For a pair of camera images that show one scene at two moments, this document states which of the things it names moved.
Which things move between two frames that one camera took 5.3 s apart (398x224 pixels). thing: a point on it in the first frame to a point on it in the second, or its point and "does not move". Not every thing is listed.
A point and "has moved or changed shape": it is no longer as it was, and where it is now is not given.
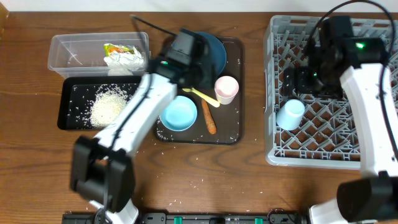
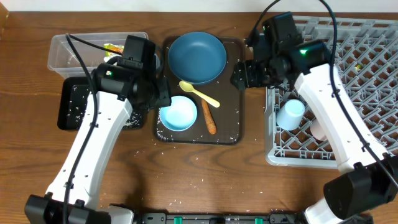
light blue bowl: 179,113 does not move
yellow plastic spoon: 202,96 does not move
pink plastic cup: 226,88 to 316,131
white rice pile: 109,100 has moved or changed shape
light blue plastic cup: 289,116 does not move
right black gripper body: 298,82 to 241,76
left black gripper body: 205,73 to 160,95
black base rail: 225,218 does not move
